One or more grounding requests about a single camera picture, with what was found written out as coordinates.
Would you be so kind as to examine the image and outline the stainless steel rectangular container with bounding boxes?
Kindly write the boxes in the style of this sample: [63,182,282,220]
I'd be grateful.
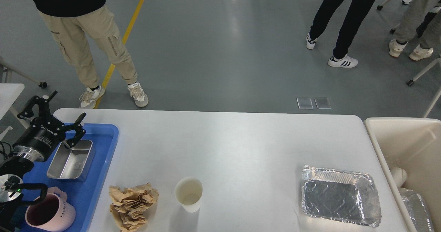
[46,140,95,182]

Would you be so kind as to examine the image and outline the person in black sweater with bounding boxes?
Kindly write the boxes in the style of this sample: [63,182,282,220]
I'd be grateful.
[32,0,148,109]

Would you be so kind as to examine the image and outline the white side table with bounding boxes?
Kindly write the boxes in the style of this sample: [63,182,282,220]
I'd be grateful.
[0,83,29,141]

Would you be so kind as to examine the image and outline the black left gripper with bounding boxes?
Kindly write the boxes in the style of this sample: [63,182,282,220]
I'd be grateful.
[13,91,86,162]

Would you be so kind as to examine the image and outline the blue plastic tray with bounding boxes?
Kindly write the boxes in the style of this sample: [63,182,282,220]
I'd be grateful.
[24,123,119,232]

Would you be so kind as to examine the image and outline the brown paper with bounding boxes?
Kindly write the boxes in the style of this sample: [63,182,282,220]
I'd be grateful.
[109,183,159,232]

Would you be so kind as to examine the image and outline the aluminium foil tray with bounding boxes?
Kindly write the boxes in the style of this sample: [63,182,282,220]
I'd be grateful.
[301,165,382,228]

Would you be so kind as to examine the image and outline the white cup inside bin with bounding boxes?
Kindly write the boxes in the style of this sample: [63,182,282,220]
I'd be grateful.
[390,167,408,188]

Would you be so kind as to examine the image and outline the foil tray inside bin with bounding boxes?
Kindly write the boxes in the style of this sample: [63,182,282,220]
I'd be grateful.
[399,188,434,232]

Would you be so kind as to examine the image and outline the person in black trousers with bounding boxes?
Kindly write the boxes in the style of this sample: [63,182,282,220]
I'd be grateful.
[306,0,376,68]

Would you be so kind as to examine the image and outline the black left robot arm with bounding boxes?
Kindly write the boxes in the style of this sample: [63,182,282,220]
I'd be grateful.
[0,91,86,232]

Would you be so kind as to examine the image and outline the person in grey trousers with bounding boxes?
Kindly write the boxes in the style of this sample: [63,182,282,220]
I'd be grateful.
[389,0,441,61]

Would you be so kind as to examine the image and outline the white chair frame right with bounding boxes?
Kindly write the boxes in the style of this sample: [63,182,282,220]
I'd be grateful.
[406,54,441,119]

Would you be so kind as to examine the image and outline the beige plastic bin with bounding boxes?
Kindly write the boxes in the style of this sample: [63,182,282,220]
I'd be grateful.
[364,117,441,232]

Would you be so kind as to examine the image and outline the pink ribbed mug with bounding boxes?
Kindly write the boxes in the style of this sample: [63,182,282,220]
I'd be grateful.
[25,186,76,232]

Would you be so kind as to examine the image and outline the white paper cup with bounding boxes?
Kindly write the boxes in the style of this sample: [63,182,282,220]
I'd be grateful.
[174,177,203,213]

